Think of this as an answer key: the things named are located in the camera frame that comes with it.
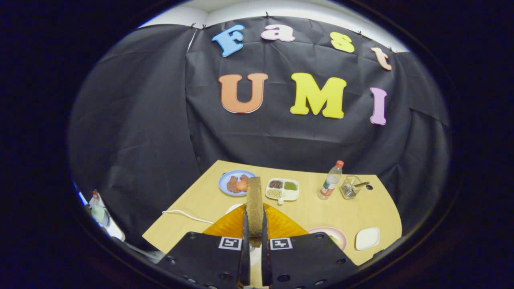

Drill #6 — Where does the white square plate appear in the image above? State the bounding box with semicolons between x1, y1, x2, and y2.
355;227;381;251

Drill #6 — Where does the white sectioned condiment tray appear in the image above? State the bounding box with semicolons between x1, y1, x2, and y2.
265;178;300;205

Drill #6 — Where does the white power cable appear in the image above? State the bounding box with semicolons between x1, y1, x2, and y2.
162;209;214;224

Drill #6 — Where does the clear bottle with red cap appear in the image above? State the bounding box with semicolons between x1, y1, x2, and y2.
318;160;345;200

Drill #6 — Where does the brown toast slice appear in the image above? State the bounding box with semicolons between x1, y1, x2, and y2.
246;177;264;247

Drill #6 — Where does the pink round plate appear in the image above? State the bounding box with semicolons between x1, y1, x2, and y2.
308;227;348;252

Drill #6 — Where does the blue round plate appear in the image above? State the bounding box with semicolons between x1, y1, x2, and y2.
218;170;257;197

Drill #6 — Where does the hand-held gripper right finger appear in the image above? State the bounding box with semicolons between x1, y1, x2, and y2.
262;203;359;289

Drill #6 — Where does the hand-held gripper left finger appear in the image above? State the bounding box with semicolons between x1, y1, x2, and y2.
157;203;251;289

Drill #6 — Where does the small pale bottle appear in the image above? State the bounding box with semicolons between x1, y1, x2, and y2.
89;190;110;227

